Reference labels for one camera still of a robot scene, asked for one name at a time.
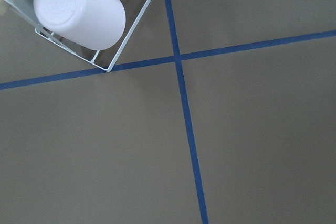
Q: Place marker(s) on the pink cup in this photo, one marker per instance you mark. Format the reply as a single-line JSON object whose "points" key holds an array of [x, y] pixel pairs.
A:
{"points": [[94, 24]]}

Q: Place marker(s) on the white wire cup rack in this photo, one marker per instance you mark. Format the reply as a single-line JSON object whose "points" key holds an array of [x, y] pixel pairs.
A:
{"points": [[107, 58]]}

